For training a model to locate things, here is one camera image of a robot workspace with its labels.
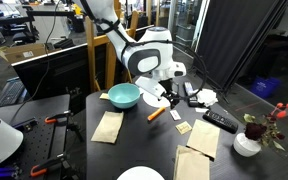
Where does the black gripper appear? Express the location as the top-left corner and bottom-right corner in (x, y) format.
(160, 79), (181, 109)

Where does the orange marker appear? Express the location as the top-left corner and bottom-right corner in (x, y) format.
(147, 107), (166, 121)

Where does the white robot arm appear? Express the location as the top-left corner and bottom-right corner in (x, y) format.
(80, 0), (186, 108)

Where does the teal bowl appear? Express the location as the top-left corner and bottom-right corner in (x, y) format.
(108, 83), (140, 109)

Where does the yellow packet behind bowl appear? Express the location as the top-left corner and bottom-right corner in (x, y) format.
(99, 93), (109, 100)

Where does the white round plate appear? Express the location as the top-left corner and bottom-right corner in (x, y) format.
(142, 89), (170, 108)

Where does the white pink packet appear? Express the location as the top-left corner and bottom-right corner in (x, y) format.
(170, 110), (181, 121)

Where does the black grey remote control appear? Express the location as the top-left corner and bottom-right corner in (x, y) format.
(183, 82), (199, 107)

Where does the small white paper slip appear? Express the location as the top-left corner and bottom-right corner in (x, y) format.
(195, 108), (208, 113)

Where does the yellow sticky packet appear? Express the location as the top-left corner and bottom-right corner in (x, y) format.
(176, 121), (192, 135)

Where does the crumpled white tissue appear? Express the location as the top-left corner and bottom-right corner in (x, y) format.
(197, 89), (218, 107)

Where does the brown paper bag right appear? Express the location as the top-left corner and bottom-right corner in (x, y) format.
(187, 120), (220, 159)

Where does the brown paper bag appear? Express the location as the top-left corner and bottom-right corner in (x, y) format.
(187, 120), (220, 159)
(173, 145), (210, 180)
(91, 111), (124, 144)

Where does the black remote control large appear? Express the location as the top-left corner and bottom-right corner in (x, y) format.
(203, 110), (238, 134)

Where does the brown paper bag front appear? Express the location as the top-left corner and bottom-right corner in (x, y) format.
(173, 145), (210, 180)

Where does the brown paper bag left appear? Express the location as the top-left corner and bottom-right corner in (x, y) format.
(91, 111), (124, 144)

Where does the white plate at table edge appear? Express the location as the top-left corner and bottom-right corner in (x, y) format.
(117, 166), (165, 180)

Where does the white flower vase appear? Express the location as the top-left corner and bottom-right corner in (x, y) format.
(233, 133), (261, 157)

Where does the black room divider screen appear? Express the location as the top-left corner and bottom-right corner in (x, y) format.
(197, 0), (288, 93)

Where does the blue bin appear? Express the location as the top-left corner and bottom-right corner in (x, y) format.
(251, 77), (281, 98)

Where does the black computer monitor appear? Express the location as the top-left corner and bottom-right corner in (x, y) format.
(11, 24), (155, 114)

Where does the orange black clamp upper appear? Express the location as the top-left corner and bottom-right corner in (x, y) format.
(44, 110), (72, 124)

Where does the orange black clamp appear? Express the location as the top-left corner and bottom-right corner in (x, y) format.
(44, 110), (72, 124)
(30, 153), (67, 177)

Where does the black perforated side table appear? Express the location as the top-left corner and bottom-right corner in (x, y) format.
(0, 95), (70, 180)

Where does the orange black clamp lower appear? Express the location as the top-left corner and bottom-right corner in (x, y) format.
(30, 153), (67, 177)

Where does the black keyboard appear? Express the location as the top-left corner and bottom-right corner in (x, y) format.
(0, 78), (25, 107)

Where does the cardboard box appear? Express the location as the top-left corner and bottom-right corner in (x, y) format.
(0, 43), (60, 64)

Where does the wooden frame stand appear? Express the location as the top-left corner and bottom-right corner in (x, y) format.
(80, 0), (117, 92)

